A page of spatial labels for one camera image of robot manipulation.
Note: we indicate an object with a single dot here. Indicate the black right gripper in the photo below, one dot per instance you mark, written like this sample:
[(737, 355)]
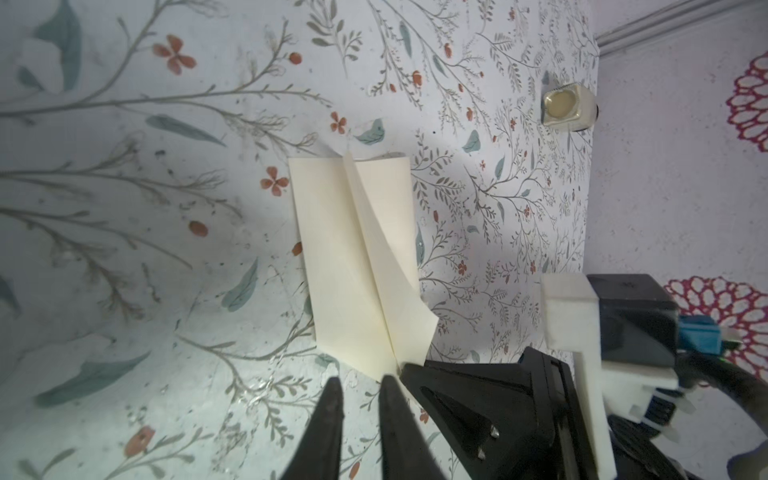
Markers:
[(523, 421)]

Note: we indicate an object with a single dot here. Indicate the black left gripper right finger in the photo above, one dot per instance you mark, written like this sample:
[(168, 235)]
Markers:
[(405, 454)]

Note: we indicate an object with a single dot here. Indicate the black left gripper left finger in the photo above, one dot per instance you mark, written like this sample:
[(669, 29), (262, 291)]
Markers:
[(318, 453)]

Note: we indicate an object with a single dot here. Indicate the cream square paper sheet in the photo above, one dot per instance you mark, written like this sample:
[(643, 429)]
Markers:
[(357, 226)]

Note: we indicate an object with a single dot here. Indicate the glass jar with black lid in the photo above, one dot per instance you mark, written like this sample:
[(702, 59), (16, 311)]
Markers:
[(572, 107)]

